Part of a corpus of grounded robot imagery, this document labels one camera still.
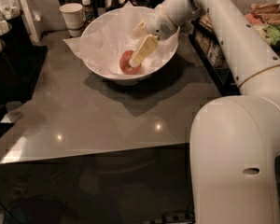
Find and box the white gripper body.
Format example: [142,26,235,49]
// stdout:
[145,0,202,40]

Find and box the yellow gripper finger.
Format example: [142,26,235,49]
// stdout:
[129,35,158,68]
[130,21,147,39]

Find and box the red apple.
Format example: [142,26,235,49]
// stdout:
[119,50,141,75]

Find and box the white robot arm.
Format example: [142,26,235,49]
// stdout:
[133,0,280,224]

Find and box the white bowl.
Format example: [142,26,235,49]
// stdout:
[79,6,180,86]

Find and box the black stirrer holder cup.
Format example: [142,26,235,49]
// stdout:
[149,0,163,8]

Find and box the white paper liner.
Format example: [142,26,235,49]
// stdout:
[63,1,182,77]

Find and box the small brown sauce bottle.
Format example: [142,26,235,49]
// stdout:
[82,0,94,24]

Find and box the white paper cup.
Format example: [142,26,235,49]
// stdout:
[60,3,84,37]

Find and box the black napkin dispenser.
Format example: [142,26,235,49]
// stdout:
[0,14,34,103]

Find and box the black wire condiment rack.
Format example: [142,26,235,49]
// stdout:
[189,15,240,96]

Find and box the power strip with cables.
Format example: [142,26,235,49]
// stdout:
[140,203,195,224]

